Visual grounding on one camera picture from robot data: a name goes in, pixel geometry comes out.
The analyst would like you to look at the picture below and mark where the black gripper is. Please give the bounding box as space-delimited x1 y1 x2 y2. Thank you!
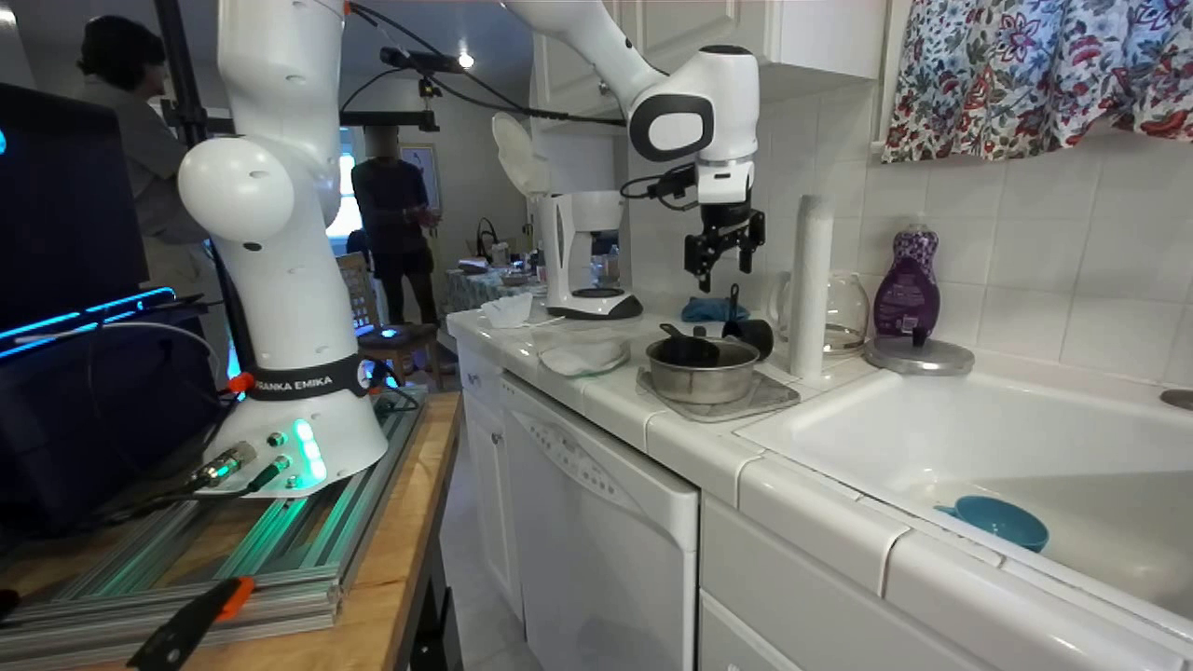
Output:
682 199 769 296

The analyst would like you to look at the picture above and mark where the black measuring scoop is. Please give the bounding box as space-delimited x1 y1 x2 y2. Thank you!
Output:
656 316 729 365

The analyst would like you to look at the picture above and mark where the black pan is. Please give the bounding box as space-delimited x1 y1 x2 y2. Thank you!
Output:
643 316 776 409

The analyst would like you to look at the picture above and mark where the white upright cylinder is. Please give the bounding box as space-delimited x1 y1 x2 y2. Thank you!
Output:
785 194 836 382

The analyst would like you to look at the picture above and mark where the teal cloth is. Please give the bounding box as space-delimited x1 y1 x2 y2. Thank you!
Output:
678 293 748 326

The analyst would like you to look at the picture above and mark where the purple bottle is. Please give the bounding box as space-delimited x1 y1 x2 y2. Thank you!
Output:
873 224 941 349

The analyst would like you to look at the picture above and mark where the white dishwasher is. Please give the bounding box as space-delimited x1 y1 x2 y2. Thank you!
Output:
500 368 702 671

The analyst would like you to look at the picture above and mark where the white base cabinet door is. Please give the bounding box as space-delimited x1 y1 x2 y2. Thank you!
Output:
457 349 526 626

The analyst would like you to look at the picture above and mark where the white sink cabinet front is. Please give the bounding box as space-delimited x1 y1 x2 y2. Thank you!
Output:
694 486 997 671

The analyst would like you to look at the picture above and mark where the person in dark shirt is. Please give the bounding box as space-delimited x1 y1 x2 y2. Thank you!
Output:
350 117 439 326

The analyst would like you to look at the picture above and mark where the floral curtain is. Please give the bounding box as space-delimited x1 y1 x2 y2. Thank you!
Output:
873 0 1193 162

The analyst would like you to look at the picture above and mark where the teal bowl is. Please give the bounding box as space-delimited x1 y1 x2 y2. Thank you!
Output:
946 493 1050 556

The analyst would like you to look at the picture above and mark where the white ceramic sink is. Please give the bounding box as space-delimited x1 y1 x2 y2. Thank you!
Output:
741 368 1193 626

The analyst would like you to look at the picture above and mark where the person in grey shirt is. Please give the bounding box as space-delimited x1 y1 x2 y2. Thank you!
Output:
73 12 195 303

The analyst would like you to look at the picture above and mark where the black equipment case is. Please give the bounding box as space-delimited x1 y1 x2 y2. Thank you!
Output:
0 313 233 545

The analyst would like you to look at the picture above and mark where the black monitor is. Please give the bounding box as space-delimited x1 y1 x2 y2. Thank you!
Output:
0 76 180 365

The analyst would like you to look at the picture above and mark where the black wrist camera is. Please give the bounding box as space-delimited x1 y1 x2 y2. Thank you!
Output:
642 162 702 206

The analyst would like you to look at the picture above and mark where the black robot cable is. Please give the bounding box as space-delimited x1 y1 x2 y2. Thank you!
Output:
339 0 702 207

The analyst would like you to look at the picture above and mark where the wide white wall cabinet door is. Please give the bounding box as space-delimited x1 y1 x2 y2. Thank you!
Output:
755 0 891 84

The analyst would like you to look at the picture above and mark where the black camera on boom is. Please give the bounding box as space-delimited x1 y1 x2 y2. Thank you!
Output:
339 43 465 135

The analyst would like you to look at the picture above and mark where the aluminium mounting frame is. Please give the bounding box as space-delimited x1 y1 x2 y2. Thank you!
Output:
0 393 424 664

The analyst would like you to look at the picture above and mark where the black orange handled tool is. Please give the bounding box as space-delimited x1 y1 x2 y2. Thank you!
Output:
124 571 258 671

